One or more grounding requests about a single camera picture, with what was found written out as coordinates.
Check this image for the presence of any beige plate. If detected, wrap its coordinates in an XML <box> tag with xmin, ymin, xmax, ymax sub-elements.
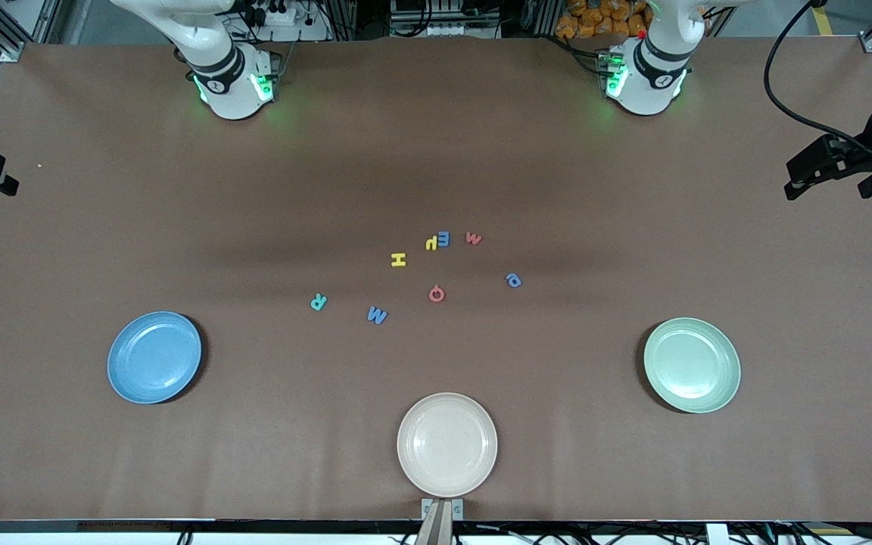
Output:
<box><xmin>397</xmin><ymin>392</ymin><xmax>499</xmax><ymax>498</ymax></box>

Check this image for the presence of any metal equipment rack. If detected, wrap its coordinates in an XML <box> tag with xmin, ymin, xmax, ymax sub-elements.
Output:
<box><xmin>389</xmin><ymin>0</ymin><xmax>503</xmax><ymax>39</ymax></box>

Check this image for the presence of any table cover sheet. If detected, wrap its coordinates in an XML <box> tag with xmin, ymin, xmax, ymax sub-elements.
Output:
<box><xmin>0</xmin><ymin>36</ymin><xmax>872</xmax><ymax>523</ymax></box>

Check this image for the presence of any blue plate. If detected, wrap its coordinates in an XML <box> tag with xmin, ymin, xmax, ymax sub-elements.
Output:
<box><xmin>107</xmin><ymin>311</ymin><xmax>203</xmax><ymax>405</ymax></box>

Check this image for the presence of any green plate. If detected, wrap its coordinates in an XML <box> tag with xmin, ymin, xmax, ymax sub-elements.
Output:
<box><xmin>643</xmin><ymin>317</ymin><xmax>742</xmax><ymax>415</ymax></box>

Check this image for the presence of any white power strip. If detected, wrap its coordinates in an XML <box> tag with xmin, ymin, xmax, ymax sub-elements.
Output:
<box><xmin>243</xmin><ymin>0</ymin><xmax>308</xmax><ymax>27</ymax></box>

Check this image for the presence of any black table edge rail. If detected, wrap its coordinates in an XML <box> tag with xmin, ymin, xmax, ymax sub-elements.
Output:
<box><xmin>0</xmin><ymin>519</ymin><xmax>872</xmax><ymax>534</ymax></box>

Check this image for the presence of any orange snack bag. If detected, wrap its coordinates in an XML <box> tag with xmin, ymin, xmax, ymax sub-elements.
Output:
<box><xmin>555</xmin><ymin>0</ymin><xmax>652</xmax><ymax>41</ymax></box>

